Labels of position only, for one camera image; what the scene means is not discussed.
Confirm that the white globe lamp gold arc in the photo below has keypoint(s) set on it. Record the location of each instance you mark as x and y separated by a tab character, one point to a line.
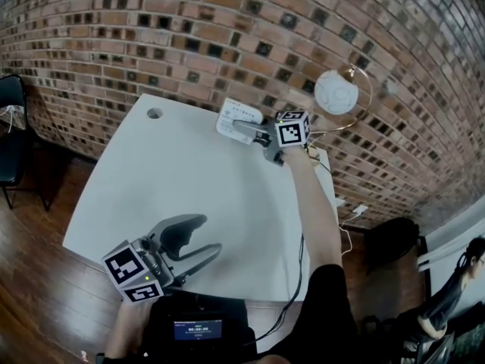
335	93

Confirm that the white card stand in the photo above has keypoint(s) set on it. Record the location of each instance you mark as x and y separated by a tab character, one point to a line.
231	118

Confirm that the black backpack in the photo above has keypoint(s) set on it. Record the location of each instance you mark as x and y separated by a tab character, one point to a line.
394	241

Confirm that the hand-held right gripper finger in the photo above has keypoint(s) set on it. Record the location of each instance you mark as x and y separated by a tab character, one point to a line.
250	122
248	134

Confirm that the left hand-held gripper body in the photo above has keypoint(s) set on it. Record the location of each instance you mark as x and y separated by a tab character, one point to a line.
127	267

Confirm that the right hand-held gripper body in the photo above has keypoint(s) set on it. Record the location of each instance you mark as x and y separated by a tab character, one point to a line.
291	133

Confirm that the person's left forearm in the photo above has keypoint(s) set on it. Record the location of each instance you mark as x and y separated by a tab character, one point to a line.
127	328

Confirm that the person's right forearm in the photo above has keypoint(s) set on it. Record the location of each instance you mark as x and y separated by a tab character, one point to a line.
316	211

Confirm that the black chest pack with screen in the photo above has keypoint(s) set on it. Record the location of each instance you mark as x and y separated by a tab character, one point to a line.
197	328

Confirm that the black chair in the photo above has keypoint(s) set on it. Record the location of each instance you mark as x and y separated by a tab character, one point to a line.
11	139

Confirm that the person's black sleeve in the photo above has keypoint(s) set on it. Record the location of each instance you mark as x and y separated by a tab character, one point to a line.
329	309

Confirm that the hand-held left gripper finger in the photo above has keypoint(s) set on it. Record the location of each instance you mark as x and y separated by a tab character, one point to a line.
199	258
178	228

